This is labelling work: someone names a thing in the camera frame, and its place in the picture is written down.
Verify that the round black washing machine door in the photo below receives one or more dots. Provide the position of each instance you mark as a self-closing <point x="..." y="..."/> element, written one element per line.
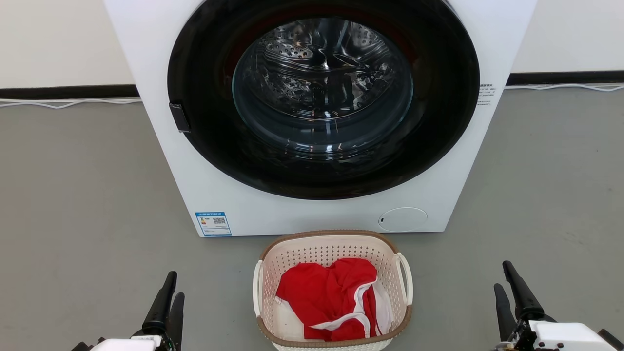
<point x="204" y="97"/>

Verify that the round white filter cover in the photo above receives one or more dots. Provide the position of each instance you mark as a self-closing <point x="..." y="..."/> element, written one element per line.
<point x="402" y="219"/>

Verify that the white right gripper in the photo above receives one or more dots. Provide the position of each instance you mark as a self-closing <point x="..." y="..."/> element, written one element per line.
<point x="560" y="336"/>

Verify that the white front-load washing machine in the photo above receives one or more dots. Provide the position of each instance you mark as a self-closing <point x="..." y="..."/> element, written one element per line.
<point x="146" y="58"/>

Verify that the blue energy label sticker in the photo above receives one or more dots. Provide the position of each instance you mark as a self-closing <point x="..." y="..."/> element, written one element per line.
<point x="213" y="224"/>

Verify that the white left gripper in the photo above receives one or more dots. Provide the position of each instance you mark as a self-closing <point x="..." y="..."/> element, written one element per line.
<point x="131" y="343"/>

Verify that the red garment with white trim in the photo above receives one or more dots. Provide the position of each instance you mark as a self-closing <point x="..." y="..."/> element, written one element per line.
<point x="317" y="297"/>

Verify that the white perforated plastic laundry basket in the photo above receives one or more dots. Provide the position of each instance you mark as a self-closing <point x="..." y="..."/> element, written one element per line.
<point x="331" y="243"/>

